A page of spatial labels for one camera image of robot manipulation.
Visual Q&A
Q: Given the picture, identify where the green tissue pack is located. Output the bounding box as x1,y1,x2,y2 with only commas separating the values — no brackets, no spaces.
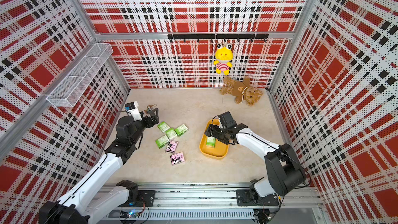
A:
157,121,171,133
155,135,170,149
174,124,189,136
165,128,178,140
206,137,217,148

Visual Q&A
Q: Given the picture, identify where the black hook rail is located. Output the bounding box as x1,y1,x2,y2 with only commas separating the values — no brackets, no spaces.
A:
167,33,269,41

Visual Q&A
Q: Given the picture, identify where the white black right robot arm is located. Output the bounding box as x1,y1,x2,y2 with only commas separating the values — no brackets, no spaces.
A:
205,124,306,203

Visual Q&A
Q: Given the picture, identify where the brown teddy bear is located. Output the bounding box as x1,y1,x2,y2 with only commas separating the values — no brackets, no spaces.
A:
220,76,263,106

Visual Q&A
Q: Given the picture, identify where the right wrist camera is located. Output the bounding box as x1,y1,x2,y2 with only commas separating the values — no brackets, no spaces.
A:
218,112,237,130

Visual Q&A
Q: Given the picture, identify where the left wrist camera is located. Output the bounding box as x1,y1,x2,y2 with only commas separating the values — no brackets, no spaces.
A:
124,101,142,121

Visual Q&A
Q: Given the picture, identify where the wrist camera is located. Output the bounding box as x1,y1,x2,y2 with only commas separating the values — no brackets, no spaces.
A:
218,112,237,130
124,101,142,121

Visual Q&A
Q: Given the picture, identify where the white wire mesh basket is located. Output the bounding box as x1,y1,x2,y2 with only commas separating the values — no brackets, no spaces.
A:
47,43,113,107

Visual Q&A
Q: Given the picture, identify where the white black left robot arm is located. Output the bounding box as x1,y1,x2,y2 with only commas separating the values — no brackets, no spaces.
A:
38,108,159,224

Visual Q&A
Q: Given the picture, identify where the fox figure keychain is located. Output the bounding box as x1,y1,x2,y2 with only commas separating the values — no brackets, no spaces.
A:
145,104,157,114

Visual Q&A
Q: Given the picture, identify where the pink tissue pack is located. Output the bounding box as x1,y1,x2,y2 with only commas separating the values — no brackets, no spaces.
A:
170,152,185,166
165,140,178,154

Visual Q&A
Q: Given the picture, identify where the pink tissue pack bottom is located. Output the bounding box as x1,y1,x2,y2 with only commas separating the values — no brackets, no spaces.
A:
170,152,185,166

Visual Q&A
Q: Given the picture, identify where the yellow frog plush toy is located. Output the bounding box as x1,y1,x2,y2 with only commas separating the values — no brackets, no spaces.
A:
214,43,233,75

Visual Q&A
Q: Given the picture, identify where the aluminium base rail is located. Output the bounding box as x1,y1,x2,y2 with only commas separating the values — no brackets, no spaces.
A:
101,183,329,224

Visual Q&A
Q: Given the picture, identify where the yellow storage tray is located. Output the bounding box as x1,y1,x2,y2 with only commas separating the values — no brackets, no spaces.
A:
200,134,229,160

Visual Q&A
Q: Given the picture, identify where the pink tissue pack middle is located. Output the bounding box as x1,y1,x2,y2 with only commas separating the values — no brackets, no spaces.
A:
165,140,178,154

